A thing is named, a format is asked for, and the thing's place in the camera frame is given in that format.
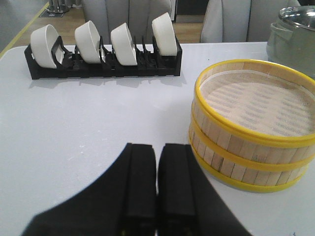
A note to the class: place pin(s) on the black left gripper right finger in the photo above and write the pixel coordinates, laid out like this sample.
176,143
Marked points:
188,204

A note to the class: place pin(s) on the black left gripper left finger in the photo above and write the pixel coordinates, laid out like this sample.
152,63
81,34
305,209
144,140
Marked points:
121,202

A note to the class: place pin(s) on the bamboo steamer tier yellow rims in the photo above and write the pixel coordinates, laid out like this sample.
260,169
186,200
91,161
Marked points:
240,172

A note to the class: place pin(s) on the white steamer liner paper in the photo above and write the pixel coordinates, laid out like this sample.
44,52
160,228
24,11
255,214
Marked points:
260,102

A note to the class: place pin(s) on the black bowl rack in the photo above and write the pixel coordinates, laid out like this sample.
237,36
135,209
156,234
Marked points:
70,64

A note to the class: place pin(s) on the white bowl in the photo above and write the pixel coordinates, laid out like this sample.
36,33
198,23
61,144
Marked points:
123,45
87,41
164,35
42,41

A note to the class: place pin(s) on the white bowl far left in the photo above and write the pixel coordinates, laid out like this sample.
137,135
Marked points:
42,41

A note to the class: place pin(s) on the grey upholstered chair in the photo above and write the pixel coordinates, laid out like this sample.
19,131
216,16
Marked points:
137,14
241,20

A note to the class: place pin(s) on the grey upholstered chair left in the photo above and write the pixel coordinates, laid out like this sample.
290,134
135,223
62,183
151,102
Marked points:
137,14

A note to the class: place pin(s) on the grey-green electric cooking pot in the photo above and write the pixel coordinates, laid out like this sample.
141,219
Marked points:
292,46

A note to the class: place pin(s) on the glass pot lid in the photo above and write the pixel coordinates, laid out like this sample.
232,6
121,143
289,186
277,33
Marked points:
299,16

